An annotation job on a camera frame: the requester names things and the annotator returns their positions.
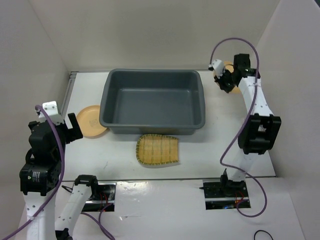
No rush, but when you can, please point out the tan plate with square print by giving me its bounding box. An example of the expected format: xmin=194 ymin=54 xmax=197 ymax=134
xmin=212 ymin=61 xmax=240 ymax=94

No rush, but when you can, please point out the purple cable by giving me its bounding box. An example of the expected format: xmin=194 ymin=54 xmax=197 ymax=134
xmin=0 ymin=104 xmax=116 ymax=240
xmin=209 ymin=37 xmax=268 ymax=217

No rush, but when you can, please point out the black cable loop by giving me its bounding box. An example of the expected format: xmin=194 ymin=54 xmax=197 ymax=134
xmin=254 ymin=230 xmax=274 ymax=240

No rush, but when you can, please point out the tan plate with bear print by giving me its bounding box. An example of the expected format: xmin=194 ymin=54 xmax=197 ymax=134
xmin=76 ymin=105 xmax=109 ymax=138

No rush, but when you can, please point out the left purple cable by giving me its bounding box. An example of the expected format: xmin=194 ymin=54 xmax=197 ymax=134
xmin=0 ymin=104 xmax=116 ymax=240

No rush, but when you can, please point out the aluminium frame rail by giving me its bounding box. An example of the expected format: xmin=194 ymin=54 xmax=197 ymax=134
xmin=61 ymin=71 xmax=78 ymax=111

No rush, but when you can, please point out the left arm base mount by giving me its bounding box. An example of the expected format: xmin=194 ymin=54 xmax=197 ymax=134
xmin=62 ymin=175 xmax=117 ymax=215

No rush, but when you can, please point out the grey plastic bin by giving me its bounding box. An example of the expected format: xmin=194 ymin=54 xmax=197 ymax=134
xmin=99 ymin=68 xmax=206 ymax=135

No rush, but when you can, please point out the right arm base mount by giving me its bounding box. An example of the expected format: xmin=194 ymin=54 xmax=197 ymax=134
xmin=199 ymin=179 xmax=251 ymax=210

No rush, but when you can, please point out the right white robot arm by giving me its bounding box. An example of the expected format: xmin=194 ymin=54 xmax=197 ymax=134
xmin=211 ymin=54 xmax=282 ymax=197

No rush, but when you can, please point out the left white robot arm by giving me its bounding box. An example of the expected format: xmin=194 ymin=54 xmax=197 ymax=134
xmin=19 ymin=113 xmax=100 ymax=240

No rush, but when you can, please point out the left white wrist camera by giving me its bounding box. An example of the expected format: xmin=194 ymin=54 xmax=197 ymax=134
xmin=35 ymin=101 xmax=65 ymax=126

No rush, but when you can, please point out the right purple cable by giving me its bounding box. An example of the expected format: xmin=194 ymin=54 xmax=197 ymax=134
xmin=209 ymin=37 xmax=268 ymax=217

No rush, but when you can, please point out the woven bamboo tray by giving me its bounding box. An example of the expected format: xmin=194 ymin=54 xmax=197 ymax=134
xmin=135 ymin=133 xmax=180 ymax=166

